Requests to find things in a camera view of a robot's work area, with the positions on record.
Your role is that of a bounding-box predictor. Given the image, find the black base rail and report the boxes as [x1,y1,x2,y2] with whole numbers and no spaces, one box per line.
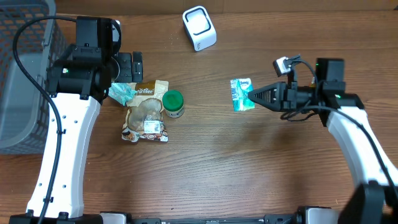
[102,212,312,224]

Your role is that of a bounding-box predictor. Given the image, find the brown nut snack pouch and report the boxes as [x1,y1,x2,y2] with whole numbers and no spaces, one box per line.
[121,80,169,142]

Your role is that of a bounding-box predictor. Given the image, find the teal tissue pack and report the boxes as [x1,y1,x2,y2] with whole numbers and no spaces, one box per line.
[230,78,255,111]

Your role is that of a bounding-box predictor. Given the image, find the white barcode scanner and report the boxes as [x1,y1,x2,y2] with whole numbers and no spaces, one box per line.
[182,6,217,52]

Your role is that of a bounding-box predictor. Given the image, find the green lid jar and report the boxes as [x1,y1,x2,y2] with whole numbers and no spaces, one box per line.
[162,90,185,118]

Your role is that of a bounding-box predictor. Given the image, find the grey plastic mesh basket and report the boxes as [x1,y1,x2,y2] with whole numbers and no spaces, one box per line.
[1,0,68,154]

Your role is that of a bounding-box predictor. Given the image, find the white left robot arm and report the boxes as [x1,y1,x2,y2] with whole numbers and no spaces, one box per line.
[9,16,133,224]

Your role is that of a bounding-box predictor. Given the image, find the teal crinkled wrapper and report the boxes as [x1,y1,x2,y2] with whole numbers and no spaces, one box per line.
[108,83,136,106]

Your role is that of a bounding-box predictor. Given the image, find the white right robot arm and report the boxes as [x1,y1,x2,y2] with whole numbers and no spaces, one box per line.
[248,55,397,223]

